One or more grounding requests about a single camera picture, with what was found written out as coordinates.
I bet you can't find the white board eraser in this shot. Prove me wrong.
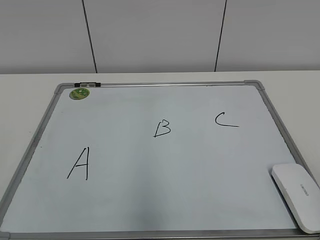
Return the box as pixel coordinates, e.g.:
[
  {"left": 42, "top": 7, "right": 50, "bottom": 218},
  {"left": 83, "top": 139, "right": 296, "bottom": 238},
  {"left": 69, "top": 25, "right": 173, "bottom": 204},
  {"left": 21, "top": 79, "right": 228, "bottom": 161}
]
[{"left": 271, "top": 163, "right": 320, "bottom": 234}]

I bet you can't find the black silver hanger clip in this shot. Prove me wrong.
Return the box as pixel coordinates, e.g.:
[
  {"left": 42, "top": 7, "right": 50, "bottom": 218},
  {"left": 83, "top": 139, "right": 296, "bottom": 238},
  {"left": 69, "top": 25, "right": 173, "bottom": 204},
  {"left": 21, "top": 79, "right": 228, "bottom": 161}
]
[{"left": 74, "top": 82, "right": 101, "bottom": 88}]

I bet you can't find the round green magnet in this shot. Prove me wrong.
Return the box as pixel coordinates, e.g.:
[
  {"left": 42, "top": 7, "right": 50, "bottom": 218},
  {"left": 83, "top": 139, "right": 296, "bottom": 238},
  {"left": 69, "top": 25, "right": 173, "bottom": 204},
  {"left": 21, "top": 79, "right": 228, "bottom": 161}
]
[{"left": 69, "top": 88, "right": 90, "bottom": 100}]

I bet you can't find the white board with grey frame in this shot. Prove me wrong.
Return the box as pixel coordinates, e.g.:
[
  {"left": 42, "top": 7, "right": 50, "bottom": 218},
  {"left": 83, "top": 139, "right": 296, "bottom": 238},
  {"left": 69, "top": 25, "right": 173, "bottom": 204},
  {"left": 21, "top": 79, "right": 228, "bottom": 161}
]
[{"left": 0, "top": 80, "right": 320, "bottom": 240}]

